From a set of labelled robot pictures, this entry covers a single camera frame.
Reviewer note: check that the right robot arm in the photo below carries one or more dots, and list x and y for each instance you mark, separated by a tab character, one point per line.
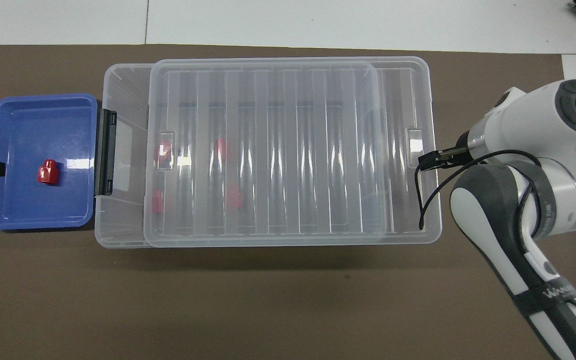
518	120

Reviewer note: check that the clear ribbed box lid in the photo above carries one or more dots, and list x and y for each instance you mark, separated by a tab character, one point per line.
288	150

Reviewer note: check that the blue plastic tray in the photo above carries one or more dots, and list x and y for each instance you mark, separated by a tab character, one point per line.
33	125

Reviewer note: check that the red block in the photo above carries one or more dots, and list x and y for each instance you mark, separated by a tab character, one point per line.
48	173

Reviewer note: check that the black box latch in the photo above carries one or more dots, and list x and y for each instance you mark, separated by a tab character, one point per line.
105	150

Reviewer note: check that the clear plastic lid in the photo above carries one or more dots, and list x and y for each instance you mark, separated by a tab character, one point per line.
123	100

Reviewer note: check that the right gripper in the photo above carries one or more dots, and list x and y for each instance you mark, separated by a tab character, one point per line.
461	149

